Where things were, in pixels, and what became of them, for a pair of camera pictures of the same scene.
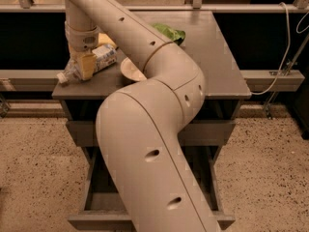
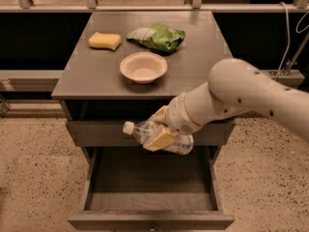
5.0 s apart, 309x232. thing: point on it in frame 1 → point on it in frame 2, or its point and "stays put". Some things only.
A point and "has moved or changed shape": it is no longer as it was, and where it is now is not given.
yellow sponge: x=102 y=38 stays put
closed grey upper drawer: x=189 y=133 stays put
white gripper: x=81 y=40 → x=176 y=114
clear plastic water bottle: x=104 y=56 has moved or changed shape
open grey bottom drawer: x=105 y=205 stays put
